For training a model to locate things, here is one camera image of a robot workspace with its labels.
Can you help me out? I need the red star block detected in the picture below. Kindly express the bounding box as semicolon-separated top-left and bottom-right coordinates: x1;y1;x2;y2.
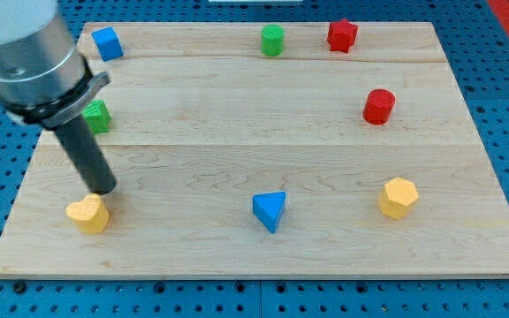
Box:
327;19;359;53

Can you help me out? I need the blue triangle block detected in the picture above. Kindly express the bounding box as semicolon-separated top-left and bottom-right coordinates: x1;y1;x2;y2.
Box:
252;192;287;234

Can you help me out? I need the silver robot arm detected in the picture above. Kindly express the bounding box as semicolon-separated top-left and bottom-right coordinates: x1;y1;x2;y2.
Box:
0;0;110;130

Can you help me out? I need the red cylinder block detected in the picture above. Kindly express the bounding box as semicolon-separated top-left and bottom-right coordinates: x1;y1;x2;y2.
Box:
362;88;396;125

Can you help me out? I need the green cube block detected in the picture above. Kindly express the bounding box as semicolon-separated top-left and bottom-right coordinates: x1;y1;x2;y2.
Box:
82;100;111;134

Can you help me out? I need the green cylinder block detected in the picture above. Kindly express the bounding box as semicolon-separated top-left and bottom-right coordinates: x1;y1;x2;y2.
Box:
261;24;285;57

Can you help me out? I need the yellow heart block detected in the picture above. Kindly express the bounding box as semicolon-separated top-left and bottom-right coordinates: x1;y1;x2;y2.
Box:
65;193;110;234

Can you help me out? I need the wooden board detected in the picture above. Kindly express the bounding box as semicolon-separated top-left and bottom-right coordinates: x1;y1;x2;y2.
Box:
0;22;509;280

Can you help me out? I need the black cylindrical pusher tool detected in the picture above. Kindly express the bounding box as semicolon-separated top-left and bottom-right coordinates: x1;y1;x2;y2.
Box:
54;115;117;195

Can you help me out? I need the blue cube block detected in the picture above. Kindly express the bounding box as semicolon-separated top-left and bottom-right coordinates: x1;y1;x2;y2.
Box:
91;26;124;62

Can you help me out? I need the yellow hexagon block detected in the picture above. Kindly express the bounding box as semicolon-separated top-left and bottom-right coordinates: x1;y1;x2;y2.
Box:
378;178;419;220

